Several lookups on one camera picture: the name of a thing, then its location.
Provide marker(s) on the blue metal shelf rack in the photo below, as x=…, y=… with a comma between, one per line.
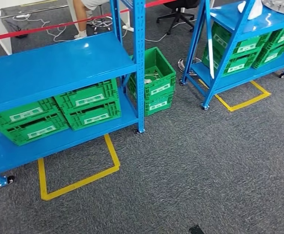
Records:
x=242, y=77
x=59, y=64

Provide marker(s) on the white curved plastic part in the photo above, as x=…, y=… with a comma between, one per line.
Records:
x=254, y=9

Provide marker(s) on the chrome belt stanchion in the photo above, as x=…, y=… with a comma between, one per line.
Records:
x=182, y=66

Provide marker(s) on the chrome swivel stool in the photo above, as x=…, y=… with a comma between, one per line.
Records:
x=102, y=22

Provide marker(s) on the person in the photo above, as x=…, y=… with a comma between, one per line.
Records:
x=79, y=16

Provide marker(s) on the yellow floor tape square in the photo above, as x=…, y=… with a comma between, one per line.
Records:
x=244, y=104

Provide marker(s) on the red barrier belt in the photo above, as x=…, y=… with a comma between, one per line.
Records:
x=47, y=28

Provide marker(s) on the black router with antennas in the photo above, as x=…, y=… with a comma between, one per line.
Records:
x=22, y=35

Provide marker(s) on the silver plastic wheel hubcap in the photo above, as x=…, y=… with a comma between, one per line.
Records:
x=282, y=5

